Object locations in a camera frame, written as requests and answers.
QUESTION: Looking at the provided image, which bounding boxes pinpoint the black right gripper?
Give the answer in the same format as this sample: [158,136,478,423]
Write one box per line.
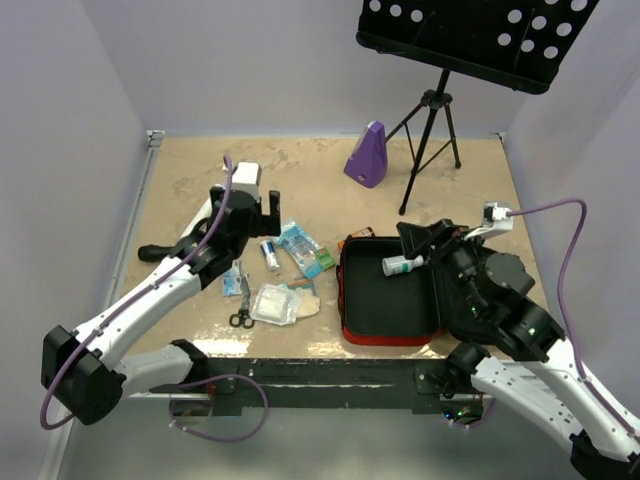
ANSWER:
[395,217,490,316]

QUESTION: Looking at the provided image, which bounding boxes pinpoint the small white blue tube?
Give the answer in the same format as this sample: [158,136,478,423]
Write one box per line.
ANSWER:
[260,240,281,272]

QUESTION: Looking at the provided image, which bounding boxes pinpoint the blue clear plastic pouch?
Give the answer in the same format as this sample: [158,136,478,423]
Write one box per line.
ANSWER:
[275,219,323,279]

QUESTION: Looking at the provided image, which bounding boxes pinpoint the white green medicine bottle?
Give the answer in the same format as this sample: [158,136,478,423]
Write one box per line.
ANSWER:
[381,255,425,277]

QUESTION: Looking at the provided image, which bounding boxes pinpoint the small orange brown bottle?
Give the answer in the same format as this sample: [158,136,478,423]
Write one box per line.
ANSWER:
[348,227,375,238]

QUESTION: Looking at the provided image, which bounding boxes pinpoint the green small box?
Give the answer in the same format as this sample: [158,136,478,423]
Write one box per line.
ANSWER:
[315,247,336,271]

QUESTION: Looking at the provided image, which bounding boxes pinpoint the white gauze packet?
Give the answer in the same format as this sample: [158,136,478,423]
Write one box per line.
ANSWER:
[250,284,302,326]

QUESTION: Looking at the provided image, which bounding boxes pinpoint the red black medicine kit case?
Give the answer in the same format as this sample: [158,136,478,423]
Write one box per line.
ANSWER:
[335,234,506,347]

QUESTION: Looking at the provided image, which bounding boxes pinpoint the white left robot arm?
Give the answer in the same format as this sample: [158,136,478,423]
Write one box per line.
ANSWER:
[40,186,281,430]

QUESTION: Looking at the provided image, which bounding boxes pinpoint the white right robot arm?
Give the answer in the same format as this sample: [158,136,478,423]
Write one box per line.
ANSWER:
[397,209,639,479]

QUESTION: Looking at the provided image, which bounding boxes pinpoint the white microphone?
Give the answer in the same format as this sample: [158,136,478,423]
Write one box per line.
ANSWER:
[179,199,212,244]

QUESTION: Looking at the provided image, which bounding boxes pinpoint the blue wipe sachets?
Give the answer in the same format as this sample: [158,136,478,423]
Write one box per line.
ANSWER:
[222,260,249,297]

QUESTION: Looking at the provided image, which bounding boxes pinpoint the beige bandage pack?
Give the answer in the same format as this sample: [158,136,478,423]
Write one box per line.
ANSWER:
[285,279,321,319]

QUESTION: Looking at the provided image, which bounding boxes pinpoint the purple metronome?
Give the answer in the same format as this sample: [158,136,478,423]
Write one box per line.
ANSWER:
[343,120,388,189]

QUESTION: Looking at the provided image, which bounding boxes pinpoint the black microphone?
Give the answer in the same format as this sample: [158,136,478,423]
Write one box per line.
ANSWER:
[137,244,172,263]

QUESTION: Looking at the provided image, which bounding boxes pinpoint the black music stand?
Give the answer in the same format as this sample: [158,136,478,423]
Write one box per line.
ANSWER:
[355,0,601,216]

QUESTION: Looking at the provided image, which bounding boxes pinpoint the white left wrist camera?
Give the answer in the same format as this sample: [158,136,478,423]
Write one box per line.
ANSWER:
[232,161,262,197]

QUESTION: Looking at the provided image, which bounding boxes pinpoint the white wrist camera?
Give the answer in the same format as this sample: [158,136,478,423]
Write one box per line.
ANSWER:
[232,161,262,197]
[464,201,514,241]

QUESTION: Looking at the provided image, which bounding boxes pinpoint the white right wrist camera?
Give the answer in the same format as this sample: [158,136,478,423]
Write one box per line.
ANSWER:
[464,201,514,241]

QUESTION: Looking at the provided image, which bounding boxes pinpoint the black handled scissors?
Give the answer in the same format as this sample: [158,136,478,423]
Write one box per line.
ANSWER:
[229,275,255,329]

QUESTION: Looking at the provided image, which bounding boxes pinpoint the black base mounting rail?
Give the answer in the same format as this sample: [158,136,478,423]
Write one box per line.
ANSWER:
[162,358,482,416]

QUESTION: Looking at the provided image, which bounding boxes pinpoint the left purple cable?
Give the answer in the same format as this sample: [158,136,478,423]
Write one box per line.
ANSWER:
[39,154,236,431]

